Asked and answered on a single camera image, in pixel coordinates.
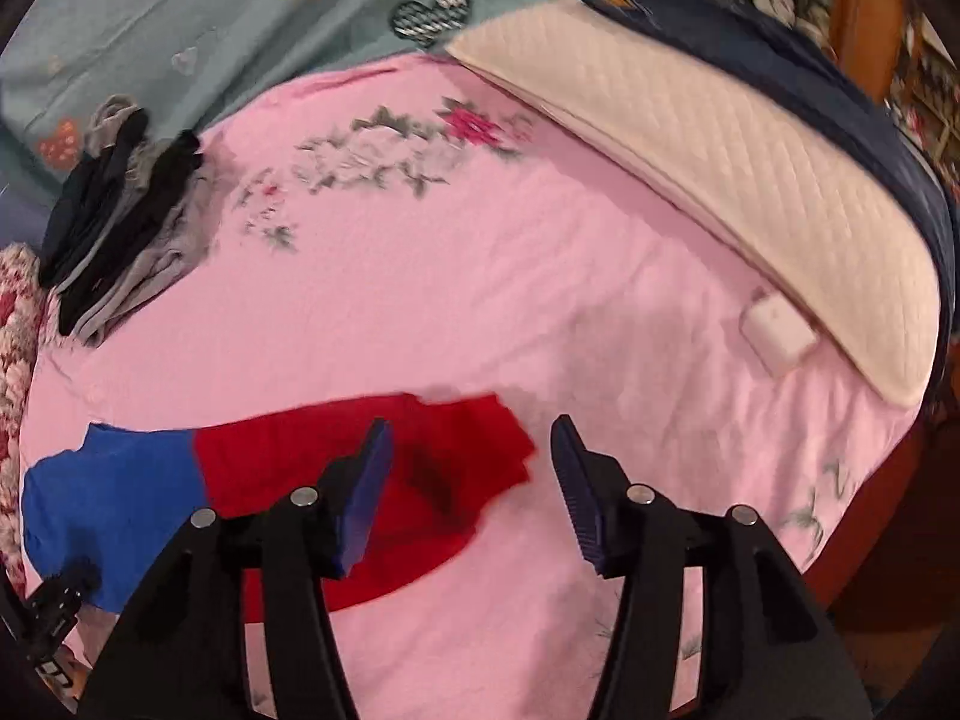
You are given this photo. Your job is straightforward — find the dark navy blanket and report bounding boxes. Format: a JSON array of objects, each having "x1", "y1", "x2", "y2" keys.
[{"x1": 581, "y1": 0, "x2": 958, "y2": 358}]

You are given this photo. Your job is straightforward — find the cream quilted pillow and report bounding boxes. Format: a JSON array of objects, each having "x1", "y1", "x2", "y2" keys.
[{"x1": 448, "y1": 0, "x2": 946, "y2": 408}]

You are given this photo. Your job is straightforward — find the blue and red pants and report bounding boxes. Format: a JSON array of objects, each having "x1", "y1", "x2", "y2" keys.
[{"x1": 21, "y1": 394, "x2": 534, "y2": 613}]

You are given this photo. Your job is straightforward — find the black and grey folded clothes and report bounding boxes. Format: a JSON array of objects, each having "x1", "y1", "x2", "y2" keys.
[{"x1": 39, "y1": 96, "x2": 223, "y2": 346}]

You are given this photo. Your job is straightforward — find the teal heart-print pillow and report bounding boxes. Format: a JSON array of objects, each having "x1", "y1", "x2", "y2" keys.
[{"x1": 2, "y1": 0, "x2": 542, "y2": 202}]

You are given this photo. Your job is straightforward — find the small white box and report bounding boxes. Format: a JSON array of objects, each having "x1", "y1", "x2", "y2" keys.
[{"x1": 740, "y1": 293, "x2": 818, "y2": 377}]

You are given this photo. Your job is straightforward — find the pink floral bed sheet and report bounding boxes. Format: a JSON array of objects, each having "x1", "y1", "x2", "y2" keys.
[{"x1": 20, "y1": 55, "x2": 914, "y2": 718}]

